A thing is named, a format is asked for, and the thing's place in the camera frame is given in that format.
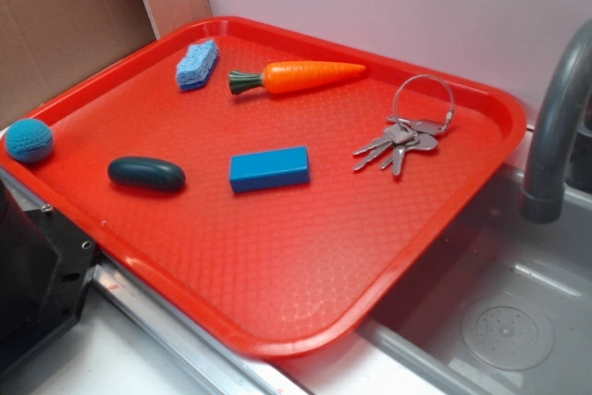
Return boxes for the blue rectangular block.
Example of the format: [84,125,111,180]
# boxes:
[229,146,310,192]

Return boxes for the red plastic tray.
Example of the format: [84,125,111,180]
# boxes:
[1,18,526,358]

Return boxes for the blue crocheted ball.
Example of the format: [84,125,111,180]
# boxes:
[5,118,55,163]

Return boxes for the dark teal oval object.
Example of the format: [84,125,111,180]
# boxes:
[107,156,186,191]

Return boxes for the grey toy sink basin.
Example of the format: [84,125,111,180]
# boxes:
[359,167,591,394]

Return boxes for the brown cardboard panel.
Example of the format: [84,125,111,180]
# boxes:
[1,0,211,127]

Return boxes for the silver keys on ring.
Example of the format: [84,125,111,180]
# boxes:
[352,74,456,178]

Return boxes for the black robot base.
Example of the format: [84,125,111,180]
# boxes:
[1,184,97,377]

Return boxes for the grey toy faucet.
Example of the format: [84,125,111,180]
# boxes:
[520,21,591,224]

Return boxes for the orange toy carrot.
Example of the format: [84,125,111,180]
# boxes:
[228,61,366,95]

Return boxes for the blue sponge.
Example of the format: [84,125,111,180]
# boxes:
[176,39,219,91]

